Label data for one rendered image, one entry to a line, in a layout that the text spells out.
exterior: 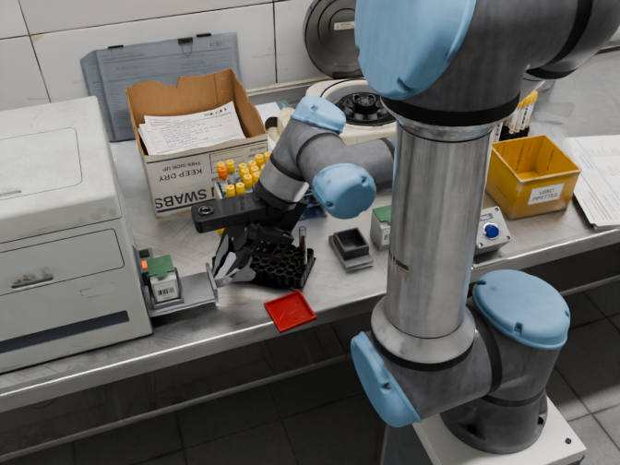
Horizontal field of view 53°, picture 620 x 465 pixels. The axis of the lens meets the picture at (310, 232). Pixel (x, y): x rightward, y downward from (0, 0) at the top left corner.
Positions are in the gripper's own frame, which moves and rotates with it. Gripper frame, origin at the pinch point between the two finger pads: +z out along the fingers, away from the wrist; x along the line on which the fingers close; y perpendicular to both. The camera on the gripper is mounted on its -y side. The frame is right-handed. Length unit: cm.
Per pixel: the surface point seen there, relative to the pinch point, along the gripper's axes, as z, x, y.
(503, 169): -33, 7, 50
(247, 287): 1.3, 0.9, 7.2
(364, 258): -10.8, -0.6, 25.4
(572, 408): 29, 0, 135
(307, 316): -2.7, -9.2, 13.8
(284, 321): -0.7, -8.8, 10.4
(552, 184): -36, 0, 56
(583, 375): 23, 8, 144
